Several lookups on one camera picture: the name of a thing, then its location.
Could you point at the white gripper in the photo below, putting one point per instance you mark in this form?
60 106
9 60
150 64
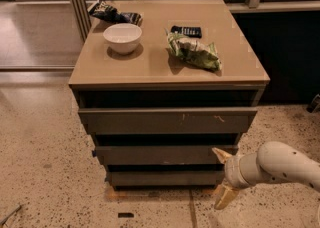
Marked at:
232 169

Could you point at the grey drawer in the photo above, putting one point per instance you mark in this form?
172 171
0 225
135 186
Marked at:
164 178
156 155
199 120

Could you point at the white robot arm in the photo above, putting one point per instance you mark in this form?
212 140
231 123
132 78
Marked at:
273 163

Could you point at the grey bottom drawer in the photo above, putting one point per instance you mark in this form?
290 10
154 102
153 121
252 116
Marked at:
164 178

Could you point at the brown drawer cabinet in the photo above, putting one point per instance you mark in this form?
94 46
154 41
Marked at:
151 77

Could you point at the grey top drawer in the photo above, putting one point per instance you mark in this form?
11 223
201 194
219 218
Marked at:
199 120

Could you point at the black floor socket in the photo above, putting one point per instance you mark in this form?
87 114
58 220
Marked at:
125 215

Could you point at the dark object at right edge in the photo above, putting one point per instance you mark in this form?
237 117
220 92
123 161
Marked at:
314 106

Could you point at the green chip bag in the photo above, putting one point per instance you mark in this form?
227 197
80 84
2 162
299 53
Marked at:
193 52

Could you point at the black snack bar packet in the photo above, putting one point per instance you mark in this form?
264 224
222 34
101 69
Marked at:
193 32

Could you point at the white ceramic bowl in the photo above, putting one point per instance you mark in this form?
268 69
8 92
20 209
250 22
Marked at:
123 38

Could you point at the dark blue chip bag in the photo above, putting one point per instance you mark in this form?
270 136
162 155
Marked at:
103 11

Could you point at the grey tool on floor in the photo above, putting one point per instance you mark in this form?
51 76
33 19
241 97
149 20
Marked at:
11 213

